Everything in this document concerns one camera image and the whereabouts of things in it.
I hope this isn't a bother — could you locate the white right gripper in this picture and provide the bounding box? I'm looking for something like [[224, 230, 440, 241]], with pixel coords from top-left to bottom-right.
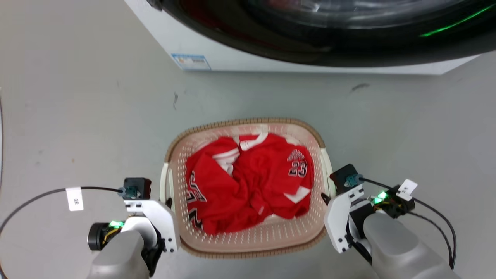
[[321, 185, 366, 255]]

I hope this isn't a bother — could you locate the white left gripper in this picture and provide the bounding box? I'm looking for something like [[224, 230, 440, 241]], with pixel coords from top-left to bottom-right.
[[124, 198, 181, 253]]

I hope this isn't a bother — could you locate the beige plastic laundry basket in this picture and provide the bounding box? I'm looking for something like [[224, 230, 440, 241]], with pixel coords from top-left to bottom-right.
[[160, 118, 336, 259]]

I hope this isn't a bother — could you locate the red basketball jersey number 23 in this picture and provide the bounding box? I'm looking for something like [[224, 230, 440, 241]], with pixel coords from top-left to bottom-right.
[[185, 133, 315, 235]]

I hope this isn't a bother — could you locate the blue white energy label sticker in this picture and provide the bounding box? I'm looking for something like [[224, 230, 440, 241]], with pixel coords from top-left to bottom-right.
[[171, 53, 212, 71]]

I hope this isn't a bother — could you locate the white washing machine body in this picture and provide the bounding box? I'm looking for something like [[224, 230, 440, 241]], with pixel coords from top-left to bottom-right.
[[124, 0, 481, 76]]

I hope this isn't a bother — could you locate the black round washing machine door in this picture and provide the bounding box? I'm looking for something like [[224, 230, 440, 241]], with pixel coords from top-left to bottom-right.
[[146, 0, 496, 68]]

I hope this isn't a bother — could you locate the white right cable tag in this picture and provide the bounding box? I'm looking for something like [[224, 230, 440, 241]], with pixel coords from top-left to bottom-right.
[[397, 179, 419, 202]]

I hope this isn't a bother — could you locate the white cable tag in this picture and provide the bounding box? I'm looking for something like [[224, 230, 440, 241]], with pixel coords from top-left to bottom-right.
[[65, 187, 84, 212], [397, 179, 419, 202]]

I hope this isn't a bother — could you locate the white left cable tag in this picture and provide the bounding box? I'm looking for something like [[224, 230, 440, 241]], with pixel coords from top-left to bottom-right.
[[65, 187, 84, 212]]

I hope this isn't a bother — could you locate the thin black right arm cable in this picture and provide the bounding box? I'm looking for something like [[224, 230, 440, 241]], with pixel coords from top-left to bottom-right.
[[360, 177, 457, 270]]

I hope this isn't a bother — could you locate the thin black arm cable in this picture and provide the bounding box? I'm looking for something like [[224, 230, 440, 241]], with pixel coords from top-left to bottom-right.
[[360, 177, 457, 270], [0, 186, 125, 235]]

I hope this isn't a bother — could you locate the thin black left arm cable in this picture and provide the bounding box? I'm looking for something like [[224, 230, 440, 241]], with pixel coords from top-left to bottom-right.
[[0, 186, 125, 235]]

